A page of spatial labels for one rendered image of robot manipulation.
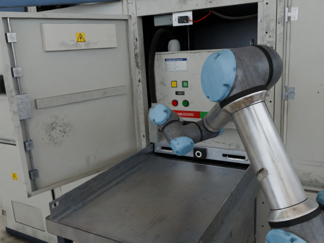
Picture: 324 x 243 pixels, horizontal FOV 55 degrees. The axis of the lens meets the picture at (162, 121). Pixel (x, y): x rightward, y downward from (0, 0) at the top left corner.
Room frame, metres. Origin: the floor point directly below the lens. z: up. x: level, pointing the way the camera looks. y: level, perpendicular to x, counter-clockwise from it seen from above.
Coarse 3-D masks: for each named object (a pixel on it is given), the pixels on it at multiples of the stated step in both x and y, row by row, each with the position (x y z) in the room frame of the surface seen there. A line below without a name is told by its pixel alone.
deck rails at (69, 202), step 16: (128, 160) 1.40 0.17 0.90; (144, 160) 1.52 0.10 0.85; (96, 176) 1.21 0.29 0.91; (112, 176) 1.29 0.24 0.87; (80, 192) 1.12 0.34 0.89; (96, 192) 1.18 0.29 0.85; (240, 192) 1.08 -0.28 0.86; (64, 208) 1.04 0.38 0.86; (224, 208) 0.92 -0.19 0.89; (208, 224) 0.80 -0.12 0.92; (208, 240) 0.79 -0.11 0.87
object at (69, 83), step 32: (0, 32) 1.20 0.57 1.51; (32, 32) 1.30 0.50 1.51; (64, 32) 1.36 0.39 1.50; (96, 32) 1.47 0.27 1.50; (32, 64) 1.29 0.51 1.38; (64, 64) 1.38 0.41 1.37; (96, 64) 1.49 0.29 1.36; (128, 64) 1.61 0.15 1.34; (32, 96) 1.28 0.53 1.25; (64, 96) 1.35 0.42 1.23; (96, 96) 1.46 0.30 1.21; (128, 96) 1.60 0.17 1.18; (32, 128) 1.26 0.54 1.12; (64, 128) 1.35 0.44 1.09; (96, 128) 1.46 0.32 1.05; (128, 128) 1.59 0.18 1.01; (32, 160) 1.23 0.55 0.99; (64, 160) 1.34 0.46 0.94; (96, 160) 1.45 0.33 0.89; (32, 192) 1.21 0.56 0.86
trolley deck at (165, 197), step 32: (160, 160) 1.52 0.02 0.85; (128, 192) 1.17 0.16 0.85; (160, 192) 1.16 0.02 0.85; (192, 192) 1.14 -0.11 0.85; (224, 192) 1.12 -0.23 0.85; (256, 192) 1.18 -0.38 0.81; (64, 224) 0.96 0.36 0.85; (96, 224) 0.95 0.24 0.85; (128, 224) 0.94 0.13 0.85; (160, 224) 0.92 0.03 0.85; (192, 224) 0.91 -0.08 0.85; (224, 224) 0.90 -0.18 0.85
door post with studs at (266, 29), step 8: (264, 0) 1.29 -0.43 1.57; (272, 0) 1.28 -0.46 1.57; (264, 8) 1.29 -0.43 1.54; (272, 8) 1.27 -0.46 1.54; (264, 16) 1.29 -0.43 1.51; (272, 16) 1.27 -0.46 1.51; (264, 24) 1.29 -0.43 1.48; (272, 24) 1.27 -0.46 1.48; (264, 32) 1.29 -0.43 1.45; (272, 32) 1.27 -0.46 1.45; (264, 40) 1.29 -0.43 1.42; (272, 40) 1.27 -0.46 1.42; (272, 88) 1.27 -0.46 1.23; (272, 96) 1.27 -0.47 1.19; (272, 104) 1.27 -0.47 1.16; (272, 112) 1.27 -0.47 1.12; (264, 200) 1.28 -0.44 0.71; (264, 208) 1.28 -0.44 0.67; (264, 216) 1.28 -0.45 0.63; (264, 224) 1.28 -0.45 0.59; (264, 232) 1.28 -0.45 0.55; (264, 240) 1.28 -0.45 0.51
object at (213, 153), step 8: (168, 144) 1.56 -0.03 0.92; (168, 152) 1.56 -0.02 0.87; (192, 152) 1.49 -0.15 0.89; (208, 152) 1.45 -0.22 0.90; (216, 152) 1.43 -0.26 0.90; (224, 152) 1.41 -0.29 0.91; (232, 152) 1.39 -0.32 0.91; (240, 152) 1.37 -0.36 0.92; (224, 160) 1.41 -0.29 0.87; (232, 160) 1.39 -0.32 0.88
